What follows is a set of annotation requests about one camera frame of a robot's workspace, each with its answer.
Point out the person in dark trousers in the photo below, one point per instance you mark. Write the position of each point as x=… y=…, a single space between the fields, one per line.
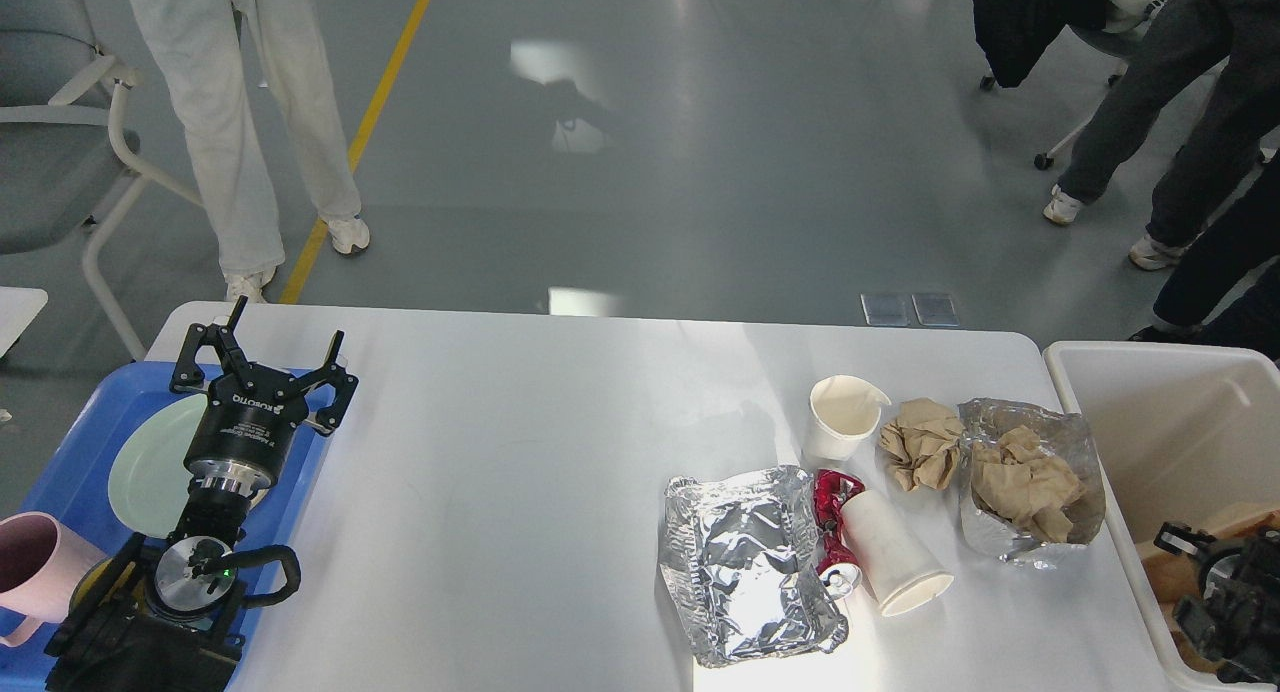
x=1187 y=38

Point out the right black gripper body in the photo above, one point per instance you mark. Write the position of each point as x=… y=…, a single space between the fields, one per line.
x=1217 y=563

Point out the blue-grey HOME mug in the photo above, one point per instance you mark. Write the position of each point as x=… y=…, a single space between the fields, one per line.
x=107 y=570

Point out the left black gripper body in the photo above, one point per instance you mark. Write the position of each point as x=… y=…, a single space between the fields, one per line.
x=245 y=432

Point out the brown paper in plastic bag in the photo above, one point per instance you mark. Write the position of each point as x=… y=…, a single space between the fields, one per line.
x=1024 y=485

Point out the grey office chair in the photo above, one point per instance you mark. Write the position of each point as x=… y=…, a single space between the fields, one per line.
x=67 y=158

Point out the brown paper in bin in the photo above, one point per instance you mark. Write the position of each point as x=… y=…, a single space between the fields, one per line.
x=1186 y=651

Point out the upright white paper cup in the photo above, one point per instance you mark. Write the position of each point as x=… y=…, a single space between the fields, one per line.
x=844 y=413

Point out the white plastic bin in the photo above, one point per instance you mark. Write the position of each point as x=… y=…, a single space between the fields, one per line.
x=1182 y=433

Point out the aluminium foil tray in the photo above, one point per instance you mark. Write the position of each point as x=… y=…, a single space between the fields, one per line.
x=739 y=558

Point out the green plate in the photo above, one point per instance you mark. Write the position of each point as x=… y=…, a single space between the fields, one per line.
x=148 y=484

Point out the left metal floor plate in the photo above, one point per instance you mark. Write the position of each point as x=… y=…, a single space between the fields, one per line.
x=885 y=310

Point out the right metal floor plate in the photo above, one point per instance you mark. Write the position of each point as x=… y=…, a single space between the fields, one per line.
x=936 y=310

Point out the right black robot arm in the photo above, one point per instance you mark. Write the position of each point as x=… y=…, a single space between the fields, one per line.
x=1233 y=619

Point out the red crumpled wrapper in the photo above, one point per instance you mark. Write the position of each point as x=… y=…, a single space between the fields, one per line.
x=832 y=489

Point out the person in black trousers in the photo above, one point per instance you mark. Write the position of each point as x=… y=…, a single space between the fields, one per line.
x=1241 y=239

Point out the metal floor plate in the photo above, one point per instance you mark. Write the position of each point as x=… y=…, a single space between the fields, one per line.
x=936 y=310
x=885 y=310

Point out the white side table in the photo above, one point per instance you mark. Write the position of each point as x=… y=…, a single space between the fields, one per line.
x=19 y=307

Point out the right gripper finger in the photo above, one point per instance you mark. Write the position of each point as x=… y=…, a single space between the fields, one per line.
x=1179 y=539

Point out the person in light trousers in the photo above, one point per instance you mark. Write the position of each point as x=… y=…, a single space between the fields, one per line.
x=196 y=46

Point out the lying white paper cup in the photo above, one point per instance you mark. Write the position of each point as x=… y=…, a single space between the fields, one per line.
x=901 y=572

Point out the brown paper bag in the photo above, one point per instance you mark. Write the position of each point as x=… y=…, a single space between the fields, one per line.
x=1174 y=576

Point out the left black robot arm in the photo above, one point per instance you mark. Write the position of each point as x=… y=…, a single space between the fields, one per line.
x=166 y=612

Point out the chair with black jacket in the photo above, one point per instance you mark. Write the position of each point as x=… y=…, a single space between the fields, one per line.
x=1013 y=34

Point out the clear plastic bag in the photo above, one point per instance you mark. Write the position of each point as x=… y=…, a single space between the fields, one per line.
x=1062 y=434

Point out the pink ribbed mug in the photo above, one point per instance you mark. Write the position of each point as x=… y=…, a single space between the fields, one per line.
x=42 y=564

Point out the crumpled brown paper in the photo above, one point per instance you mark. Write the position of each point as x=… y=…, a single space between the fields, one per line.
x=921 y=443

